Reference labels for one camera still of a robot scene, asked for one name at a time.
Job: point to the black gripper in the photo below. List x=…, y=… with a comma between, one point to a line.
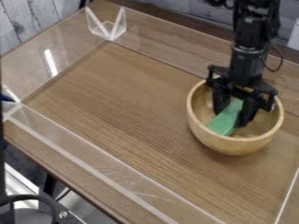
x=240, y=80

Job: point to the green rectangular block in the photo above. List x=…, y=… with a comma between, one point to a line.
x=222, y=122

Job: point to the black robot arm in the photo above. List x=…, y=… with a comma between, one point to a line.
x=256, y=22

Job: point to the light wooden bowl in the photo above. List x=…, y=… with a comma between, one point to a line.
x=242, y=140

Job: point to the black table leg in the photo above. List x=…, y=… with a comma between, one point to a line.
x=49, y=184

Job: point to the clear acrylic corner bracket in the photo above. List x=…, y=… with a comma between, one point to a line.
x=108, y=30

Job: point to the clear acrylic barrier wall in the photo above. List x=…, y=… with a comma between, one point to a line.
x=100, y=120

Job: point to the black metal bracket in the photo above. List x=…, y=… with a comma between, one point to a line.
x=64, y=215

